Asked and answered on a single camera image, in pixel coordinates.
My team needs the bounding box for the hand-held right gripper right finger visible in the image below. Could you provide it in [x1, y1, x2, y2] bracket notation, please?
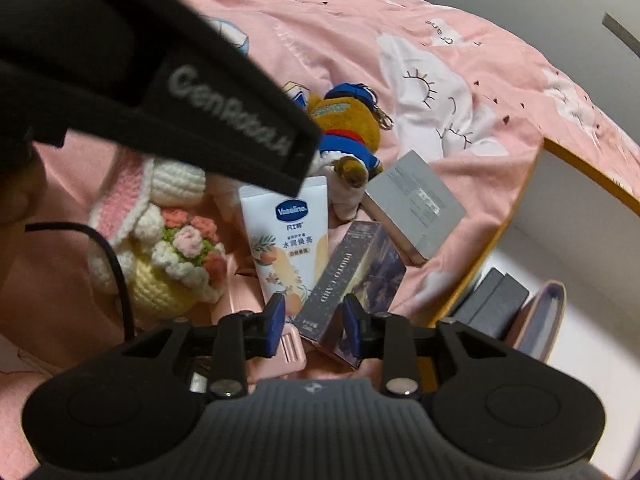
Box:
[340, 292, 501, 398]

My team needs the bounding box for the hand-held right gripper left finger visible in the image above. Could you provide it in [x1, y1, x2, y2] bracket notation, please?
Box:
[120, 294, 288, 400]

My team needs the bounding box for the pink plastic case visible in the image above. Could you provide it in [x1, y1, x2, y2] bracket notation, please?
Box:
[210, 255, 308, 376]

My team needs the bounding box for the dark purple printed box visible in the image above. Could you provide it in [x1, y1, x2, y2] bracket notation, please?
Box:
[289, 220, 408, 371]

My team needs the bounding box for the white hand cream tube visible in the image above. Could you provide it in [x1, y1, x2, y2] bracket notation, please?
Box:
[239, 176, 331, 321]

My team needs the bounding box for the white pink crochet bunny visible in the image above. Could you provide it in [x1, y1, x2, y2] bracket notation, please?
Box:
[87, 152, 228, 318]

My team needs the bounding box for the pale grey cardboard box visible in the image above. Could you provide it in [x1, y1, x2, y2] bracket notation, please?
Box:
[361, 149, 468, 267]

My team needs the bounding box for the brown bear plush blue hat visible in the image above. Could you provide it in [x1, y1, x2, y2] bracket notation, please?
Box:
[304, 81, 396, 166]

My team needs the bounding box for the orange cardboard box white inside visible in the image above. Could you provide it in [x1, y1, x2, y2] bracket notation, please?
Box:
[430, 136, 640, 401]

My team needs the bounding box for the dark grey box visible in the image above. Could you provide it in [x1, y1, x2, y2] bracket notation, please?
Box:
[452, 266, 531, 342]

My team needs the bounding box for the pink zip case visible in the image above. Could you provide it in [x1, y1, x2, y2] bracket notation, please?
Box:
[510, 280, 568, 363]

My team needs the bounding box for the pink printed blanket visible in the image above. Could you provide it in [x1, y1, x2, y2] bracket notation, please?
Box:
[0, 0, 640, 401]

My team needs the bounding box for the black cable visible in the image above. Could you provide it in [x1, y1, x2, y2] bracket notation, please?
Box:
[24, 222, 137, 341]

